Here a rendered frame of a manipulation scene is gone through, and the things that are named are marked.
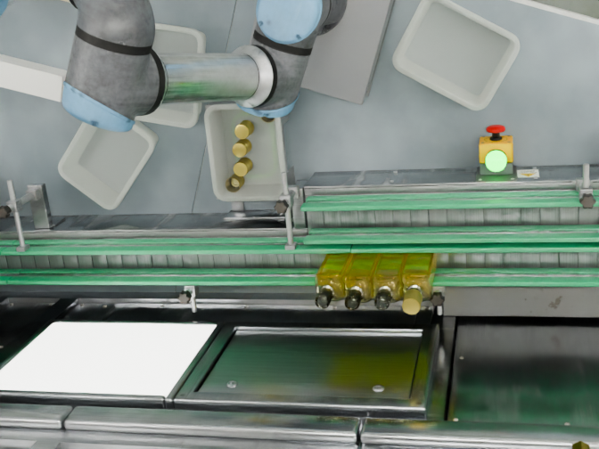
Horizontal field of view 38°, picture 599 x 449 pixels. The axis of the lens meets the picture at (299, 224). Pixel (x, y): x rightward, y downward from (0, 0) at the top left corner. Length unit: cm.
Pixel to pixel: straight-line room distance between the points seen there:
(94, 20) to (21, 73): 84
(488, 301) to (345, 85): 56
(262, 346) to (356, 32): 68
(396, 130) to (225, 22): 45
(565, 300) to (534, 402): 35
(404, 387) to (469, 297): 38
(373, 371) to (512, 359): 29
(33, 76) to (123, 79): 82
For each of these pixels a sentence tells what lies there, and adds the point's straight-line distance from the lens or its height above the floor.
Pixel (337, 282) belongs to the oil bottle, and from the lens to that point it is 172.
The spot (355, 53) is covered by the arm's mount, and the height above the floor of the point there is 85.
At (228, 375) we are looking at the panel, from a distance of 172.
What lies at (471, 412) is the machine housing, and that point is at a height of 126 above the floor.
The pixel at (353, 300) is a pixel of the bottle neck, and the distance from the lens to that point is 171.
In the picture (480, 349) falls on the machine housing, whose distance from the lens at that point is 183.
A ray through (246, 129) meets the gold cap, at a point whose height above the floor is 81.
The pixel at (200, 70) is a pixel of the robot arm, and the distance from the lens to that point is 149.
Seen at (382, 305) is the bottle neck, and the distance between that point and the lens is 168.
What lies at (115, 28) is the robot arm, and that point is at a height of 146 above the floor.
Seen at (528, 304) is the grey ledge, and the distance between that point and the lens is 193.
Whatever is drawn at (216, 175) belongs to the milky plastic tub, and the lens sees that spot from 198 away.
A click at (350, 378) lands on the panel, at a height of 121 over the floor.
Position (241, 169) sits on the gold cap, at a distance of 198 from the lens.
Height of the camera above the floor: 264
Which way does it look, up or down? 67 degrees down
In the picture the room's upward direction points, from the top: 146 degrees counter-clockwise
